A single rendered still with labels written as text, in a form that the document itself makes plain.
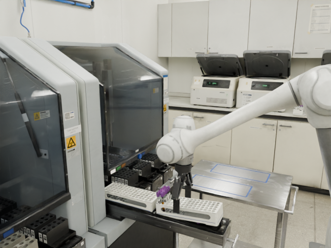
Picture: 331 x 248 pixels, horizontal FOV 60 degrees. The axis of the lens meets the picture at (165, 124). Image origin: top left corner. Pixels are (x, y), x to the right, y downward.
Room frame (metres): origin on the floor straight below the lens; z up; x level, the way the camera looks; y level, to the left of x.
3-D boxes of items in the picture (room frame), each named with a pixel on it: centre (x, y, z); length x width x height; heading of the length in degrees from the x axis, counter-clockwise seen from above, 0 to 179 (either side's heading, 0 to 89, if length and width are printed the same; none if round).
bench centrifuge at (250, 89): (3.55, -1.22, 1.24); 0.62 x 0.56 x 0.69; 154
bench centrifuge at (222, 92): (3.81, -0.70, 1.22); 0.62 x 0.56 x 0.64; 152
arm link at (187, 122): (1.20, -0.08, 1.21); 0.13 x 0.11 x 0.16; 159
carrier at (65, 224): (1.02, 0.44, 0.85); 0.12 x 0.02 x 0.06; 154
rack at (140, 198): (1.34, 0.17, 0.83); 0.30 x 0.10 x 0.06; 64
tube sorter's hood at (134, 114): (1.69, 0.37, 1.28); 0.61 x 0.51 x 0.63; 154
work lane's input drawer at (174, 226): (1.26, 0.01, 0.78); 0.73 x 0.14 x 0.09; 64
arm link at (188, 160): (1.21, -0.08, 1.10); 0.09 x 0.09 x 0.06
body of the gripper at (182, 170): (1.21, -0.08, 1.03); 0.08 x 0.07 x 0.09; 154
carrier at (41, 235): (1.03, 0.46, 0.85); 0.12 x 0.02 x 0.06; 152
